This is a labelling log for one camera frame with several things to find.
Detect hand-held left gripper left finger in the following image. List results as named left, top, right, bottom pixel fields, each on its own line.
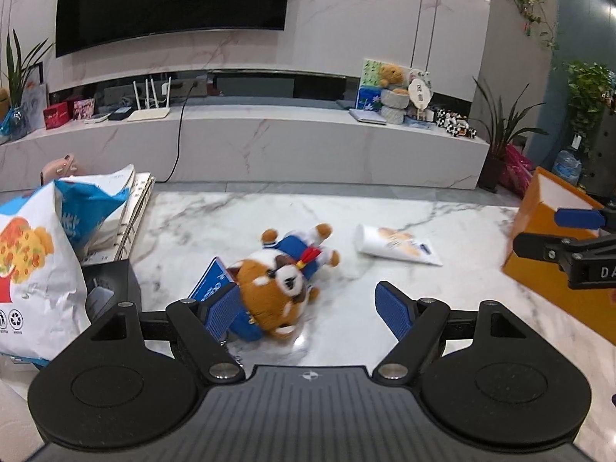
left=90, top=283, right=244, bottom=384

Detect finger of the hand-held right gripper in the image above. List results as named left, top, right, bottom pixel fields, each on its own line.
left=553, top=201, right=616, bottom=232
left=513, top=232, right=579, bottom=264

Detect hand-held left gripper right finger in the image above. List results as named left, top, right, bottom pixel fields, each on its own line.
left=372, top=281, right=523, bottom=382

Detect orange cardboard box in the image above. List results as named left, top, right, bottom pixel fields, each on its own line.
left=501, top=166, right=616, bottom=343

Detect printed card box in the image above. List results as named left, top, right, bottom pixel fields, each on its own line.
left=186, top=256, right=265, bottom=344

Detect small plush toys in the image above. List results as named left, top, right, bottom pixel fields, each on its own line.
left=226, top=228, right=322, bottom=340

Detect large water bottle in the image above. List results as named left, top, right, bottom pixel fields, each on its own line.
left=551, top=146, right=583, bottom=186

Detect black perforated cabinet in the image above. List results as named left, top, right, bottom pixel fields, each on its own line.
left=579, top=105, right=616, bottom=198

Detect white cream tube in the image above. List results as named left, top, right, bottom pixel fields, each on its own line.
left=355, top=223, right=444, bottom=268

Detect pink shopping bag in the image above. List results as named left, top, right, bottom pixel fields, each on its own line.
left=500, top=144, right=535, bottom=198

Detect black box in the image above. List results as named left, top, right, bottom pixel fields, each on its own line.
left=81, top=258, right=144, bottom=326

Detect potted long-leaf plant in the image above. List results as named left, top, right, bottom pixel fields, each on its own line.
left=471, top=76, right=550, bottom=194

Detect bushy green plant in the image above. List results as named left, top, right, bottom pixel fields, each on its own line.
left=562, top=61, right=616, bottom=155

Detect black white checkered bag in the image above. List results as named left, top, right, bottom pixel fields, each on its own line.
left=432, top=105, right=480, bottom=142

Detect white marble tv console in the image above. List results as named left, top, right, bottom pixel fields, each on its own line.
left=0, top=69, right=491, bottom=191

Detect white blue snack bag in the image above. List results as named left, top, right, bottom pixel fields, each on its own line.
left=0, top=163, right=136, bottom=365

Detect round paper fan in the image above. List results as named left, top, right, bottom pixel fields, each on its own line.
left=407, top=69, right=433, bottom=121

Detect grey laptop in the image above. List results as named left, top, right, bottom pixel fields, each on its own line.
left=348, top=108, right=388, bottom=127

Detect white router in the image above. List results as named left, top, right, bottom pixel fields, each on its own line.
left=127, top=76, right=172, bottom=122

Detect hanging vine plant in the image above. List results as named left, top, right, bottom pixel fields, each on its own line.
left=502, top=0, right=559, bottom=52

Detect pink handbag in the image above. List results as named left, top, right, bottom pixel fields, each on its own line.
left=40, top=153, right=80, bottom=186

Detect brown teddy bear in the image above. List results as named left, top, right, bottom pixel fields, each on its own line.
left=377, top=63, right=408, bottom=90

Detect painted picture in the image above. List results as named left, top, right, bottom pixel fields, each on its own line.
left=355, top=59, right=388, bottom=113

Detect power strip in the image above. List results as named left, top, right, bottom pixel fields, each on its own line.
left=161, top=76, right=208, bottom=102

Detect red box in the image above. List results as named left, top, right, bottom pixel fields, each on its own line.
left=43, top=103, right=73, bottom=130

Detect blue glass vase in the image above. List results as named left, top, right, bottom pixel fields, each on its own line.
left=0, top=105, right=28, bottom=138

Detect black television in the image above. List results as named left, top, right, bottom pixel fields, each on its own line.
left=55, top=0, right=294, bottom=59

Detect green leafy plant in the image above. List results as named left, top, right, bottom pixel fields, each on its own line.
left=0, top=28, right=54, bottom=112

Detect ring binder with papers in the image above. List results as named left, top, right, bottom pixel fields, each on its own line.
left=79, top=170, right=157, bottom=266

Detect black cable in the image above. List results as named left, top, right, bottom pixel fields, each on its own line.
left=166, top=84, right=198, bottom=184

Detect picture frame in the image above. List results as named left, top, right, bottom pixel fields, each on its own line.
left=18, top=62, right=49, bottom=129

